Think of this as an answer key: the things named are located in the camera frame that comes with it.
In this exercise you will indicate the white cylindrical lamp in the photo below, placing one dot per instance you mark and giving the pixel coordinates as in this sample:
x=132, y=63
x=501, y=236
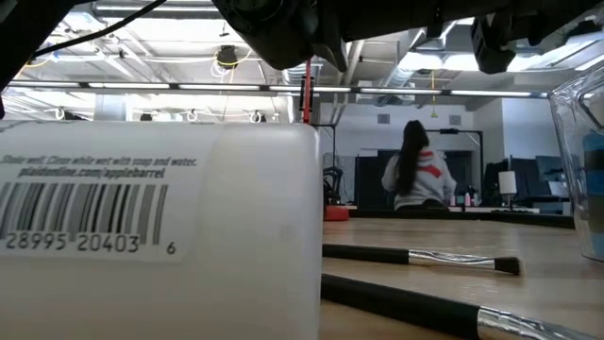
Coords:
x=507, y=181

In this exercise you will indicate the person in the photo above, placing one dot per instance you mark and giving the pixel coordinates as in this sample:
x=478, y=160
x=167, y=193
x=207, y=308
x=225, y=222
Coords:
x=420, y=179

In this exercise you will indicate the black partition screens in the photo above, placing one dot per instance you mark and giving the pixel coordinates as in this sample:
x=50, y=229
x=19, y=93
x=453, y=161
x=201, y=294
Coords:
x=368, y=184

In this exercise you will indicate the red desk lamp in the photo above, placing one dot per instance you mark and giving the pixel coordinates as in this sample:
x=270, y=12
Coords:
x=307, y=94

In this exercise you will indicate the black paint brush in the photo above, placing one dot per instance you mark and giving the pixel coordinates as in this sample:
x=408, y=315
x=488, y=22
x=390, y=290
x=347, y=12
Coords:
x=401, y=304
x=368, y=254

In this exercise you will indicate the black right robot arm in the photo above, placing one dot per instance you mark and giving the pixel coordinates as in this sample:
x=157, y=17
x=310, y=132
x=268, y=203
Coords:
x=424, y=11

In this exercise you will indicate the white paint bottle with barcode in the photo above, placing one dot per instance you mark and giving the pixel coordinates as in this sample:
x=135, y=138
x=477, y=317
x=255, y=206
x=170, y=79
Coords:
x=236, y=212

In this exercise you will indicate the long linear light bar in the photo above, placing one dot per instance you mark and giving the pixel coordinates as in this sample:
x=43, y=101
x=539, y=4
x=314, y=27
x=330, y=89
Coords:
x=226, y=87

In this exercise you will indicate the black table frame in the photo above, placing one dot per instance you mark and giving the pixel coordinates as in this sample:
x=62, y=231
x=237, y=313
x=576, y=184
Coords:
x=519, y=218

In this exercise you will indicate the grey-blue monitor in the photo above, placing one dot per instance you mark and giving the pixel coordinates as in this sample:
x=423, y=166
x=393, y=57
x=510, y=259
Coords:
x=549, y=165

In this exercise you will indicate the silver ventilation duct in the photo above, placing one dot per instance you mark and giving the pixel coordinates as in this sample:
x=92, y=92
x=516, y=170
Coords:
x=398, y=78

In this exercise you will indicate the clear plastic bin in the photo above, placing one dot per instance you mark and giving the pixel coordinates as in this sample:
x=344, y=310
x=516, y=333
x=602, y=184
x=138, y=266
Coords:
x=566, y=141

